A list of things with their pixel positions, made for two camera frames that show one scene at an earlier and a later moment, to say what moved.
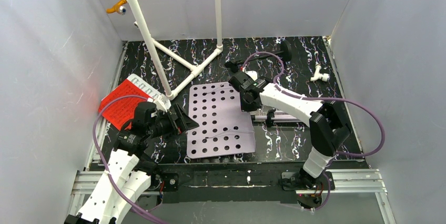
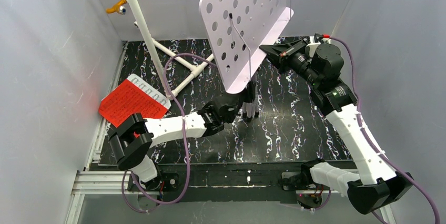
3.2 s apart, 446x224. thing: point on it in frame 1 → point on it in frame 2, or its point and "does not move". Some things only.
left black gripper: x=176 y=120 → x=242 y=100
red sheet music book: x=120 y=110 does not move
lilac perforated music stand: x=223 y=129 → x=244 y=12
